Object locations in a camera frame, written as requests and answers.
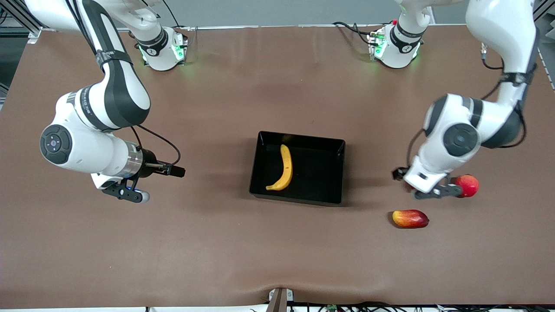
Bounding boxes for black rectangular plastic box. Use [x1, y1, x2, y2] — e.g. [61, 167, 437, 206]
[249, 131, 346, 206]

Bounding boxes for yellow banana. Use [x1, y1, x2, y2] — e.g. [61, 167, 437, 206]
[266, 144, 294, 191]

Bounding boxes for red round peach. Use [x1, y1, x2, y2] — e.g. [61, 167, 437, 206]
[451, 174, 480, 198]

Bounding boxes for red yellow mango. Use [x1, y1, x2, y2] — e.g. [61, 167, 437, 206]
[392, 209, 430, 229]

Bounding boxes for brown table mat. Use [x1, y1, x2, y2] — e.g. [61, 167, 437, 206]
[0, 24, 555, 309]

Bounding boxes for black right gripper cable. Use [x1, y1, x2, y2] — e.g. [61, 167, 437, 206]
[130, 125, 182, 167]

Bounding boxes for black right base cable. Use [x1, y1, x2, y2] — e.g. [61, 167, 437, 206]
[163, 0, 198, 31]

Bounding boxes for black base cable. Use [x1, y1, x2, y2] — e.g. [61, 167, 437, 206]
[333, 21, 374, 46]
[163, 0, 198, 31]

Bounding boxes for black left base cable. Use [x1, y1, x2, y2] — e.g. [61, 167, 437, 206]
[333, 21, 374, 46]

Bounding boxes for aluminium frame rails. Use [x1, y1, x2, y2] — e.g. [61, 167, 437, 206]
[0, 0, 42, 44]

